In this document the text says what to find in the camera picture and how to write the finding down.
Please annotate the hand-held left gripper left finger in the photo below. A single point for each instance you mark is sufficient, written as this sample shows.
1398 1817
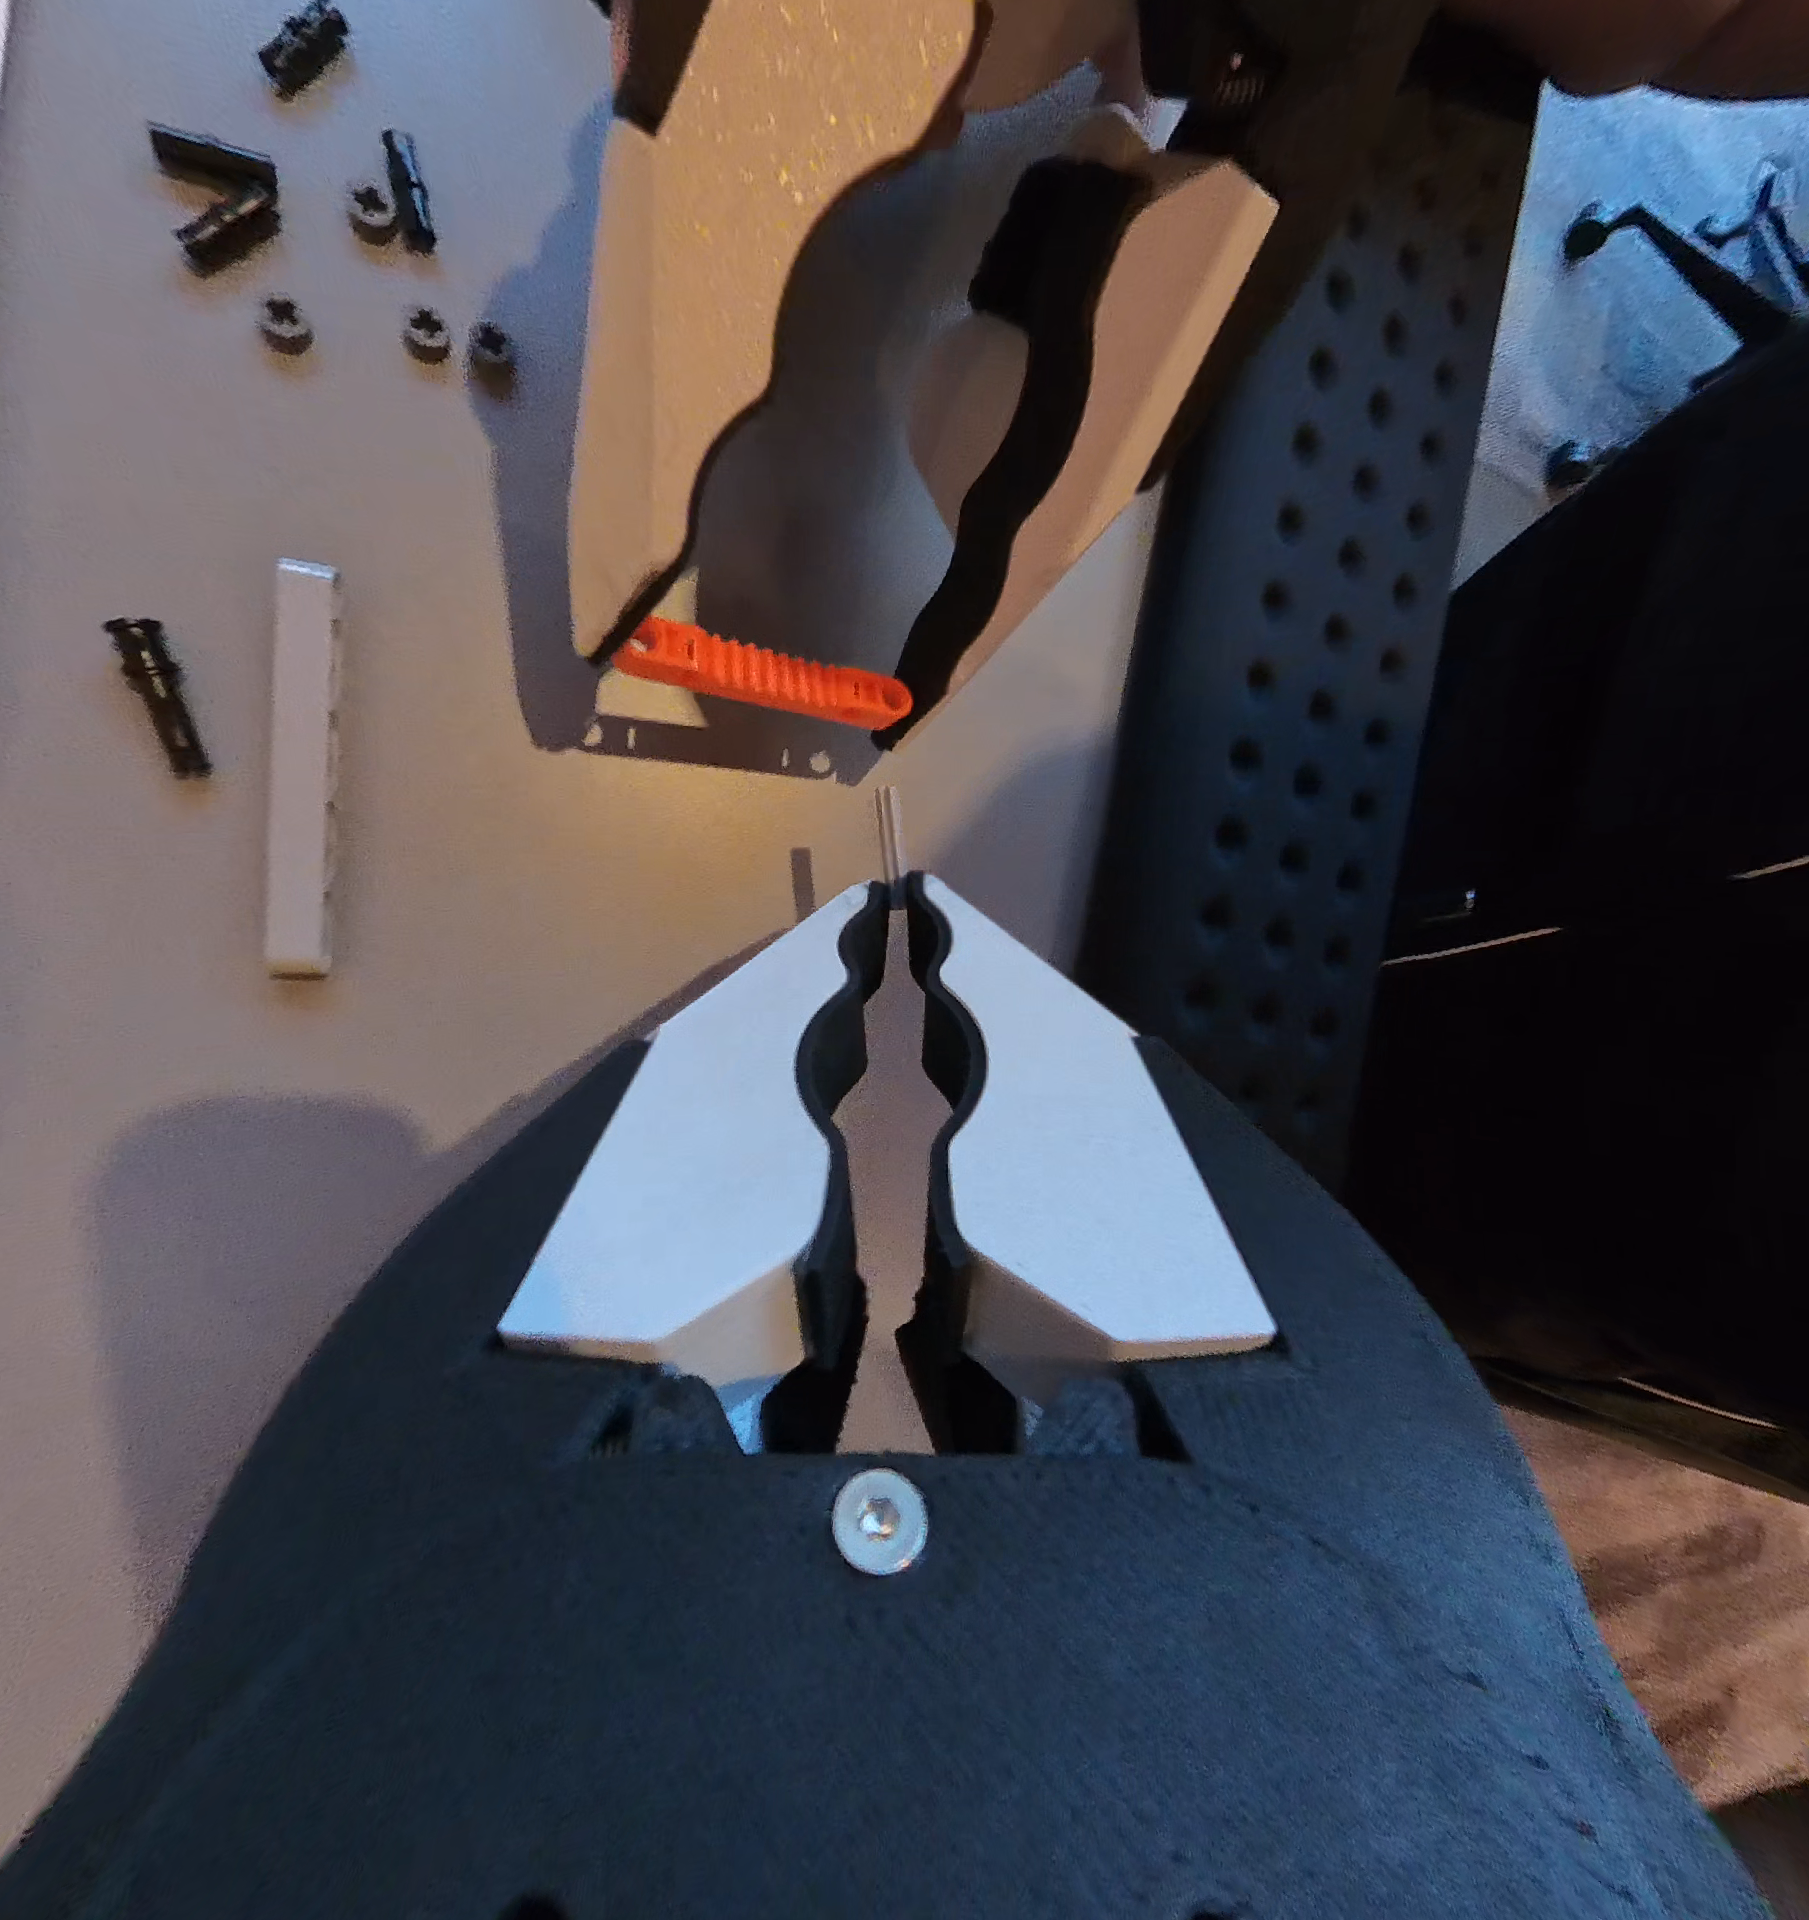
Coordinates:
679 1201

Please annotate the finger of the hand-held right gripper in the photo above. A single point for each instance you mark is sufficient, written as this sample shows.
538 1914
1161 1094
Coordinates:
1160 300
679 300

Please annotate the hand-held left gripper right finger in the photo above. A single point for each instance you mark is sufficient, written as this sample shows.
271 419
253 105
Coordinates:
1099 1201

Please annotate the orange toy beam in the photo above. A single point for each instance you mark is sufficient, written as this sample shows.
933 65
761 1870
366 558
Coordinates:
761 675

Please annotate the thin grey axle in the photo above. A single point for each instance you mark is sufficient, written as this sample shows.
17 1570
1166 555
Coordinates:
888 841

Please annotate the person's right forearm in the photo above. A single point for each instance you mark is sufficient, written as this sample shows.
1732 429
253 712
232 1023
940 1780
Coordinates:
1669 39

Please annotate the grey desk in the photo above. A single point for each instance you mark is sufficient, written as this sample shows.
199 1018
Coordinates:
469 931

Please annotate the grey round bush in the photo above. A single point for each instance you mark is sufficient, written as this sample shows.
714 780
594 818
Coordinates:
287 327
371 211
490 351
426 332

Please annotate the slim black pin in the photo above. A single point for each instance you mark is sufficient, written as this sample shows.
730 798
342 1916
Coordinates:
411 192

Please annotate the black perforated panel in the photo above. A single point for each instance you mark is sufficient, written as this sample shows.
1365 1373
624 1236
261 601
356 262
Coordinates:
1294 675

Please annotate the black office chair base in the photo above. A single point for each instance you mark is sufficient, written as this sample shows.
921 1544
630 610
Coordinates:
1700 271

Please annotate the black block connector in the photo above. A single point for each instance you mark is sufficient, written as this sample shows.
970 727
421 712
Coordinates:
304 42

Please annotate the black ridged connector pin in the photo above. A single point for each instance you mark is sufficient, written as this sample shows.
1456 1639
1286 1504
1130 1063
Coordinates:
228 229

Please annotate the short black bar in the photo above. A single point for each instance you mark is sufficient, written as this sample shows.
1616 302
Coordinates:
207 153

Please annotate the long grey toy beam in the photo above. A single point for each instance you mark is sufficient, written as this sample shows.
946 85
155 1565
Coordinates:
304 765

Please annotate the long black connector pin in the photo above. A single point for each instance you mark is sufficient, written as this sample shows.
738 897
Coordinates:
156 698

